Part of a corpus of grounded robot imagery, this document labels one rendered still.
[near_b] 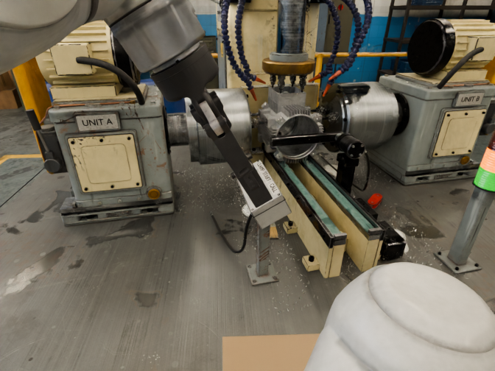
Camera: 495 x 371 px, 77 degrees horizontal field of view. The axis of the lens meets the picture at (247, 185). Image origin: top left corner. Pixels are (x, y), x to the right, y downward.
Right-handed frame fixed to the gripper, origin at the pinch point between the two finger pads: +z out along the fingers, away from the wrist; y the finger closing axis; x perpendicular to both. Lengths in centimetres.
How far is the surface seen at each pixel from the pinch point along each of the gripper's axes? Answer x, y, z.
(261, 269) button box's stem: 9.9, 15.7, 32.0
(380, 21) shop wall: -327, 530, 159
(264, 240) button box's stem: 5.1, 15.7, 24.3
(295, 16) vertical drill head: -35, 64, -6
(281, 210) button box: -1.8, 8.5, 13.4
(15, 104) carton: 289, 549, -29
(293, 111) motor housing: -21, 55, 17
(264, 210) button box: 1.1, 8.5, 11.3
